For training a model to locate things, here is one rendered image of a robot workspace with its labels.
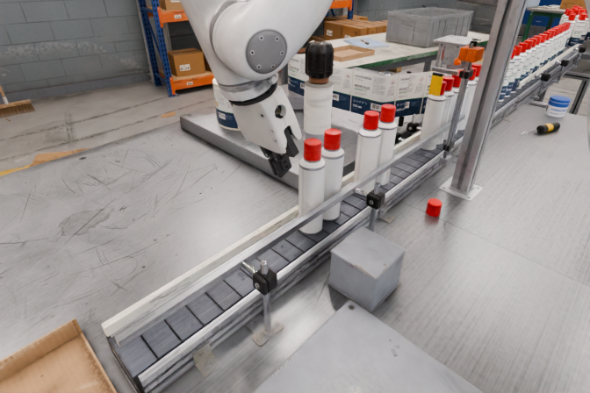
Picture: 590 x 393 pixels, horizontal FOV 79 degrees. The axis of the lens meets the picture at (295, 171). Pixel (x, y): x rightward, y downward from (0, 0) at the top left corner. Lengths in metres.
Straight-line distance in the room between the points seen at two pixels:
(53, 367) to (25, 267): 0.28
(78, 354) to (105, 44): 4.59
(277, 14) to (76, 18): 4.69
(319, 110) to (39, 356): 0.83
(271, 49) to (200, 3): 0.10
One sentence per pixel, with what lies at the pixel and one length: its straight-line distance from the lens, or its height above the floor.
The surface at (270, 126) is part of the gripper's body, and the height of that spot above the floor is 1.17.
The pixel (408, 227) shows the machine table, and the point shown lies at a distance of 0.90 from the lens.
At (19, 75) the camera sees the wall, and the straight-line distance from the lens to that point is 5.12.
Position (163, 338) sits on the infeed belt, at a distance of 0.63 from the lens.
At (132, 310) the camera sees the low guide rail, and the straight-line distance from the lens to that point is 0.64.
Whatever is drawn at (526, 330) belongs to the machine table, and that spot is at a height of 0.83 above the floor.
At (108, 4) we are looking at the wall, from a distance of 5.07.
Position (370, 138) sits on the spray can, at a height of 1.04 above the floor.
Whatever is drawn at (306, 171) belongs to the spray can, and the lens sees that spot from 0.67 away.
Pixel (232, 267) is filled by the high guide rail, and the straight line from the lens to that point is 0.59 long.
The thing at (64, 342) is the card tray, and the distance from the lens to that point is 0.75.
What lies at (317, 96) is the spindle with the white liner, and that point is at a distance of 1.06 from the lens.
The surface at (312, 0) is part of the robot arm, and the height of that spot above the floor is 1.34.
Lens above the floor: 1.37
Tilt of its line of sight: 31 degrees down
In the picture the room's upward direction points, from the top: straight up
